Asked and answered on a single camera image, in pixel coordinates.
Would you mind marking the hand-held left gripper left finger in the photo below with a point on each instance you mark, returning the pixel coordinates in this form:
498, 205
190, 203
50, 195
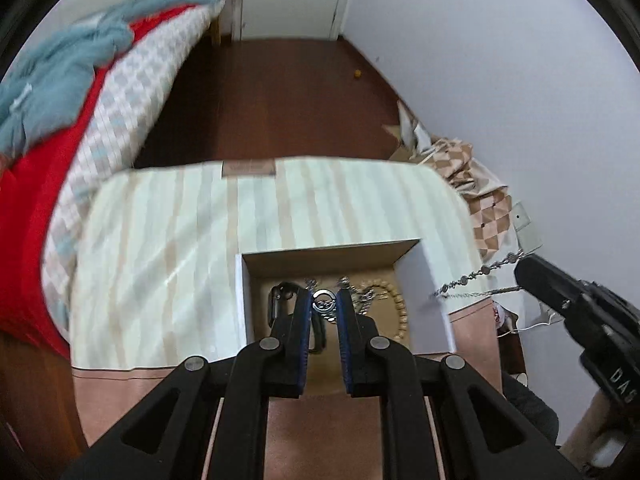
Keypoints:
301, 340

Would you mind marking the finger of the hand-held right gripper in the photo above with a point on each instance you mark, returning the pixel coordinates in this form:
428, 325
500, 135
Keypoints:
545, 280

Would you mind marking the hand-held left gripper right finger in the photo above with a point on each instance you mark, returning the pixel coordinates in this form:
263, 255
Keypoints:
345, 340

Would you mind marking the black smart watch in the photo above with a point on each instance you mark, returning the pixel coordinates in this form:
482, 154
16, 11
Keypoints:
276, 305

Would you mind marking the white cardboard box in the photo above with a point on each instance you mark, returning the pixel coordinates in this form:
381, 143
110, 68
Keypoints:
425, 310

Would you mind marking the white printed plastic bag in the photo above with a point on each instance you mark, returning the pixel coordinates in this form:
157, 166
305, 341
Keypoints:
505, 317

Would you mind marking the white power strip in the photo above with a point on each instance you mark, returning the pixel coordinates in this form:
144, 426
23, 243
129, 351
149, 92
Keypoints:
525, 225

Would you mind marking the brown checkered cloth bag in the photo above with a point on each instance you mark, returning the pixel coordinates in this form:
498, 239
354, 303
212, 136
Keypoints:
485, 210

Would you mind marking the striped and pink tablecloth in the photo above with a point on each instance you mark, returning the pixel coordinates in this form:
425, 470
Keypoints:
165, 260

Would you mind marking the torn cardboard pieces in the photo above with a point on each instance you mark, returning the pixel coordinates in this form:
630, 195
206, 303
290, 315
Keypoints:
410, 132

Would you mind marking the checkered bed sheet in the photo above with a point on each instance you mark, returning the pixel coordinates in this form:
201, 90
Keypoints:
130, 100

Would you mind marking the teal quilt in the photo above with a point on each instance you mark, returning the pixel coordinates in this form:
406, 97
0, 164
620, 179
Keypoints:
65, 65

